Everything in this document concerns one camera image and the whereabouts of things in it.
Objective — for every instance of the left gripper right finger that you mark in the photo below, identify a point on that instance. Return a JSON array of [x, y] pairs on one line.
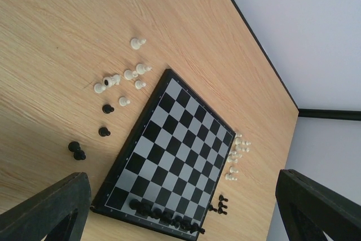
[[311, 211]]

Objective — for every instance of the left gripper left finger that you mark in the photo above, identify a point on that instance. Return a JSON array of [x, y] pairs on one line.
[[58, 212]]

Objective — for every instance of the black chess piece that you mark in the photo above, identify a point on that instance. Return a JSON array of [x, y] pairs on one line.
[[79, 155], [221, 205], [74, 146], [107, 109], [135, 204], [166, 217], [222, 198], [180, 222], [104, 132], [145, 209]]

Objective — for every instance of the clear chess piece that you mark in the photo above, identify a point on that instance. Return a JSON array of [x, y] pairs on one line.
[[107, 82], [142, 68], [139, 84], [230, 177], [247, 143], [136, 43], [129, 74], [238, 140], [123, 101]]

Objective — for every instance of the black and silver chessboard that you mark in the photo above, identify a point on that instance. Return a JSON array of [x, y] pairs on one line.
[[172, 159]]

